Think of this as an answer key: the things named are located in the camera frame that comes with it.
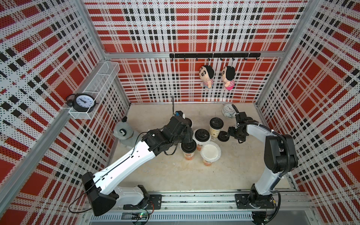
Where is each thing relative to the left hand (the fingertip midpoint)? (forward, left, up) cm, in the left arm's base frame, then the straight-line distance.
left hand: (190, 133), depth 71 cm
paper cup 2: (-9, -9, -18) cm, 22 cm away
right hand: (+12, -31, -22) cm, 40 cm away
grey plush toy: (+4, +38, -5) cm, 39 cm away
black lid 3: (+14, -24, -27) cm, 39 cm away
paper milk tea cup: (+10, -16, -17) cm, 25 cm away
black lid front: (-4, +1, -9) cm, 10 cm away
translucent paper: (-1, -6, -10) cm, 12 cm away
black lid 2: (+13, -17, -9) cm, 23 cm away
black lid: (+4, -7, -8) cm, 11 cm away
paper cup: (-6, +1, -16) cm, 17 cm away
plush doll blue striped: (+41, -11, +7) cm, 43 cm away
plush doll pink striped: (+43, -26, +6) cm, 50 cm away
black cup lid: (+15, +1, -10) cm, 18 cm away
